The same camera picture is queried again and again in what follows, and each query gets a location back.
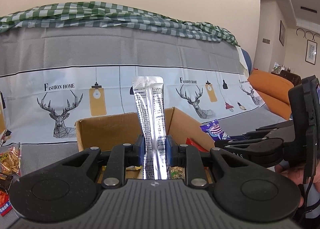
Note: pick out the green checkered blanket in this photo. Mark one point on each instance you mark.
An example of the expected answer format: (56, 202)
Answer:
(103, 15)

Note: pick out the dark snack packet left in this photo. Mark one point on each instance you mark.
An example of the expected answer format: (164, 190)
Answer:
(5, 182)

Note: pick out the framed picture far wall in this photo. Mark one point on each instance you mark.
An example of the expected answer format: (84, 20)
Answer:
(311, 52)

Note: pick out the brown cardboard box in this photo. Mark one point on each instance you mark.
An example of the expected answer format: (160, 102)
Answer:
(110, 141)

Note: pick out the red spicy snack packet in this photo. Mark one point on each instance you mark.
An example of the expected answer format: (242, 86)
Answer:
(5, 205)

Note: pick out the silver foil snack packet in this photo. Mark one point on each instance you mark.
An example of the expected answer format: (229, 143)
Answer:
(149, 98)

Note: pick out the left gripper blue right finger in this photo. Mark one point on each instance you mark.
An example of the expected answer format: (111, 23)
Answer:
(171, 149)

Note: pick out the dark blue sofa cushion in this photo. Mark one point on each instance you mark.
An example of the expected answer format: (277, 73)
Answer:
(247, 60)

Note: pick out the purple snack packet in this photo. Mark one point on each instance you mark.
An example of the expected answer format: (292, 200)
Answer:
(214, 130)

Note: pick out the person's right hand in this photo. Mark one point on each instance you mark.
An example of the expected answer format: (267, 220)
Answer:
(295, 174)

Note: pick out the clear bag of fried snacks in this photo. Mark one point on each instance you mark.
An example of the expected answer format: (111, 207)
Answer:
(11, 160)

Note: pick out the red snack packet in box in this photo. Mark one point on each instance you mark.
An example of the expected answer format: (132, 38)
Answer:
(189, 141)

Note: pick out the orange sofa cushion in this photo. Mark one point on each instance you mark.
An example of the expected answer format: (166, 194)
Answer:
(273, 89)

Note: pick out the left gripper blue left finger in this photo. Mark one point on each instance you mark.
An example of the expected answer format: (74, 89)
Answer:
(140, 147)

